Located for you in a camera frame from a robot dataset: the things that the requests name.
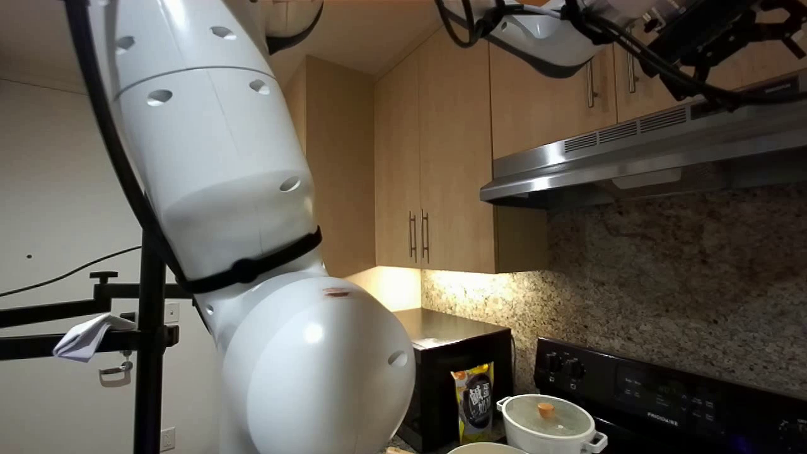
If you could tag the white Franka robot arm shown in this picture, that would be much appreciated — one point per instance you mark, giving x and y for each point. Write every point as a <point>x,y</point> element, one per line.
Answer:
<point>229,151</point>

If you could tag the black microwave oven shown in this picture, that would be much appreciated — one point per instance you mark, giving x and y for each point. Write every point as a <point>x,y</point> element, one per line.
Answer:
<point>454,335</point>

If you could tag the black camera stand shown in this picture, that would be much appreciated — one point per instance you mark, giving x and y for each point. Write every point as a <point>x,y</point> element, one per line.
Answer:
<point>150,379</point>

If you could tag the tall wooden side panel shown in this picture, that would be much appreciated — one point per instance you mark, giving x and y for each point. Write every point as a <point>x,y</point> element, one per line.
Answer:
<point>336,167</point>

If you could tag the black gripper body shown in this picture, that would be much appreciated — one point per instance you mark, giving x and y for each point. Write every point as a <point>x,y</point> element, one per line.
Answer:
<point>708,32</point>

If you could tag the stainless steel range hood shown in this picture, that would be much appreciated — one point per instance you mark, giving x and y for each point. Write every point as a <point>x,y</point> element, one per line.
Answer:
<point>588,165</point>

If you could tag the black stove control console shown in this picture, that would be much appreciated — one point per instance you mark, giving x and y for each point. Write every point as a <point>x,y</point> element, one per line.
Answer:
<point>671,404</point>

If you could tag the yellow black snack bag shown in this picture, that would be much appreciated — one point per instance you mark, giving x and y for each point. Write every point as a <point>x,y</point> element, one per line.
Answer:
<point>475,404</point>

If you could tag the white crumpled cloth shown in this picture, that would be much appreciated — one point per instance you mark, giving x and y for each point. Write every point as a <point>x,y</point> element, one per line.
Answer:
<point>85,335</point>

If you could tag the white bowl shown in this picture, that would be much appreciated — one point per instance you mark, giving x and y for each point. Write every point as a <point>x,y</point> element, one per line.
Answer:
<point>483,450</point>

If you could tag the tall wooden wall cabinet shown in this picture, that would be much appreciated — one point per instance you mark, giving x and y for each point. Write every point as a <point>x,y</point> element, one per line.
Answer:
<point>454,167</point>

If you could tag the white cooking pot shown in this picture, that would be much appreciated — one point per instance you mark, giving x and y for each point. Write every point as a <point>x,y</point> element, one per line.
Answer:
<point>546,441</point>

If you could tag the two-door wooden wall cabinet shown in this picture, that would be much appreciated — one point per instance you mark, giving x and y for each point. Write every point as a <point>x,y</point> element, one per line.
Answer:
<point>538,108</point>

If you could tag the glass lid wooden knob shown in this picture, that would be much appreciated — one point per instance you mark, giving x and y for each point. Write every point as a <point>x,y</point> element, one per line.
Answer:
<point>546,412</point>

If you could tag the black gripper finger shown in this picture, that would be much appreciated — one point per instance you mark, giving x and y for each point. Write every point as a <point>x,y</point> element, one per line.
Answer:
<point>780,39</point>
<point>782,10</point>

